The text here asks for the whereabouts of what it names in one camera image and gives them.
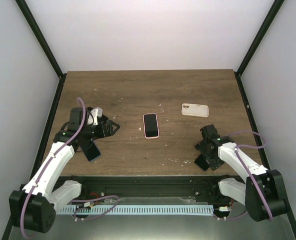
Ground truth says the light blue slotted cable duct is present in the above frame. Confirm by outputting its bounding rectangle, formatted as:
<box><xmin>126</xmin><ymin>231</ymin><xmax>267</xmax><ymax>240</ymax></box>
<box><xmin>58</xmin><ymin>205</ymin><xmax>214</xmax><ymax>216</ymax></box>

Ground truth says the black frame post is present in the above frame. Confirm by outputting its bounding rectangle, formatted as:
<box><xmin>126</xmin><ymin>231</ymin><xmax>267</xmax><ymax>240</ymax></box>
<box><xmin>236</xmin><ymin>0</ymin><xmax>286</xmax><ymax>76</ymax></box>
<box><xmin>15</xmin><ymin>0</ymin><xmax>64</xmax><ymax>79</ymax></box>

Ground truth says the blue-edged black phone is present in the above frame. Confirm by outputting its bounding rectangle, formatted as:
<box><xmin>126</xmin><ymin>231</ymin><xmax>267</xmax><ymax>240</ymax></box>
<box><xmin>80</xmin><ymin>140</ymin><xmax>101</xmax><ymax>162</ymax></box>

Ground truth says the black aluminium frame rail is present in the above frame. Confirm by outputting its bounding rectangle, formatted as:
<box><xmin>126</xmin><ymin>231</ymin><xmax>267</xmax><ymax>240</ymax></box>
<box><xmin>54</xmin><ymin>175</ymin><xmax>230</xmax><ymax>204</ymax></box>

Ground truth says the right black frame post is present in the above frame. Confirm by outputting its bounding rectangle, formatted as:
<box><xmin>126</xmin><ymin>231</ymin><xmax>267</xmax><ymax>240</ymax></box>
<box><xmin>236</xmin><ymin>0</ymin><xmax>286</xmax><ymax>76</ymax></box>

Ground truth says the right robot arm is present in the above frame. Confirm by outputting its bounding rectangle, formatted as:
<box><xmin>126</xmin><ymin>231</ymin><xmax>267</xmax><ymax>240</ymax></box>
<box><xmin>194</xmin><ymin>124</ymin><xmax>290</xmax><ymax>222</ymax></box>

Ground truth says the white phone case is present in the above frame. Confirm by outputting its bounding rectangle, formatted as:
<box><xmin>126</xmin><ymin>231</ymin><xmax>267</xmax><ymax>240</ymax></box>
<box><xmin>181</xmin><ymin>103</ymin><xmax>209</xmax><ymax>118</ymax></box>

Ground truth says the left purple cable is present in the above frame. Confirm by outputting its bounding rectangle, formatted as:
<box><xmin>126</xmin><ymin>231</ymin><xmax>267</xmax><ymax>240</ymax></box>
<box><xmin>20</xmin><ymin>96</ymin><xmax>88</xmax><ymax>239</ymax></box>

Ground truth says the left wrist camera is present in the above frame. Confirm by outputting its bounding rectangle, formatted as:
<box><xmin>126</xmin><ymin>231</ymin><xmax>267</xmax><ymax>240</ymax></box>
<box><xmin>88</xmin><ymin>107</ymin><xmax>103</xmax><ymax>126</ymax></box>

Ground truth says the left black frame post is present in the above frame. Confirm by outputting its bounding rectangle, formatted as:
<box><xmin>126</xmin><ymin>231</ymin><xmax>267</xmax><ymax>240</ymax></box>
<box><xmin>15</xmin><ymin>0</ymin><xmax>64</xmax><ymax>79</ymax></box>

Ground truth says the pink phone case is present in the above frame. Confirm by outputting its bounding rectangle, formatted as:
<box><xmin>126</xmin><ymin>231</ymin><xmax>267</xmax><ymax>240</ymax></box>
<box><xmin>142</xmin><ymin>112</ymin><xmax>160</xmax><ymax>139</ymax></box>

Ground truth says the pink-edged black phone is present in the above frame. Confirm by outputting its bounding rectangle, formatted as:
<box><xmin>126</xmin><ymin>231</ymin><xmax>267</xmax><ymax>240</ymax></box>
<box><xmin>144</xmin><ymin>114</ymin><xmax>159</xmax><ymax>138</ymax></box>

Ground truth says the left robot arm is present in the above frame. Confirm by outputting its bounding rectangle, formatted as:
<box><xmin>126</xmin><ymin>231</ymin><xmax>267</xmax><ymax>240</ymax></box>
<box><xmin>9</xmin><ymin>107</ymin><xmax>120</xmax><ymax>233</ymax></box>

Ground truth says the purple cable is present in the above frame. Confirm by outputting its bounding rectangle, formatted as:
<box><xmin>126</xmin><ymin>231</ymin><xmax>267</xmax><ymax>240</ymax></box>
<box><xmin>225</xmin><ymin>130</ymin><xmax>274</xmax><ymax>222</ymax></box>
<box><xmin>20</xmin><ymin>96</ymin><xmax>88</xmax><ymax>239</ymax></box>

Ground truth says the black phone case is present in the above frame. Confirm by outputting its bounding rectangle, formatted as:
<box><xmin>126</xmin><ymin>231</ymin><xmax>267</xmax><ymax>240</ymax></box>
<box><xmin>86</xmin><ymin>107</ymin><xmax>95</xmax><ymax>116</ymax></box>

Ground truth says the black phone right side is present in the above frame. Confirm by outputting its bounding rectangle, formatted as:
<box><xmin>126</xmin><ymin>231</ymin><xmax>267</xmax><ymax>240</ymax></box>
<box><xmin>194</xmin><ymin>154</ymin><xmax>210</xmax><ymax>172</ymax></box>

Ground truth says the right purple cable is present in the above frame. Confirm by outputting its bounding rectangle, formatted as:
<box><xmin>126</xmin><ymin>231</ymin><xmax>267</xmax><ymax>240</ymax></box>
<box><xmin>225</xmin><ymin>130</ymin><xmax>274</xmax><ymax>222</ymax></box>

